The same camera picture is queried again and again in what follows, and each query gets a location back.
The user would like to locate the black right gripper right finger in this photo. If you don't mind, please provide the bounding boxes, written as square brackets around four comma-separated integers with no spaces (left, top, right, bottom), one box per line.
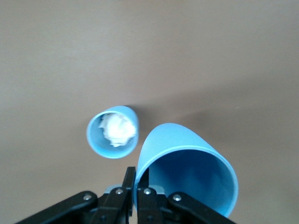
[137,168,234,224]

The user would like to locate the blue cup holding paper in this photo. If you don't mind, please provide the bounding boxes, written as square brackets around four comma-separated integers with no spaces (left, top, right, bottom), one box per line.
[86,105,139,160]

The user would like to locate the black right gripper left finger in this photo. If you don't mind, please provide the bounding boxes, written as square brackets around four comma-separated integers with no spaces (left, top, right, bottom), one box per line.
[14,166,136,224]

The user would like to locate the white paper ball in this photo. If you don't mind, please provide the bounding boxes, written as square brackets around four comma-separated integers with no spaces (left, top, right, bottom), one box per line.
[98,113,137,147]

